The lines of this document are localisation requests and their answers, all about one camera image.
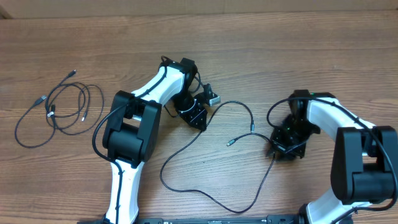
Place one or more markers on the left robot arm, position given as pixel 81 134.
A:
pixel 132 128

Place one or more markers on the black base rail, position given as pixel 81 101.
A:
pixel 270 219

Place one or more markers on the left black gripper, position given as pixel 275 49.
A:
pixel 200 114

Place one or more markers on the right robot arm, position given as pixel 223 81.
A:
pixel 363 173

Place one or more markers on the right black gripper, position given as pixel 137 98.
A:
pixel 286 147

